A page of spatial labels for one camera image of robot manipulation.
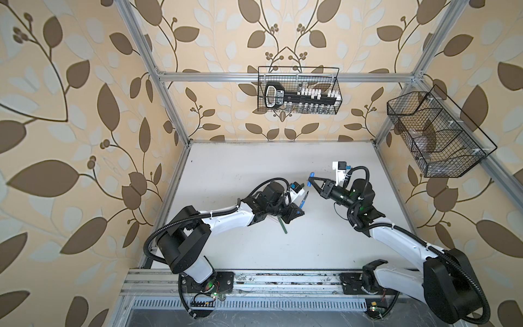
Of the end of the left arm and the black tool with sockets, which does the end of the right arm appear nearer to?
the end of the left arm

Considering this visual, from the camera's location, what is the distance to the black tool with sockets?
2.72ft

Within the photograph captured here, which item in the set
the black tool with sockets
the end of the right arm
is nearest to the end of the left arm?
the end of the right arm

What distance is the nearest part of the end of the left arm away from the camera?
0.69 m

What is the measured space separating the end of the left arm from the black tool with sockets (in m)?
0.42
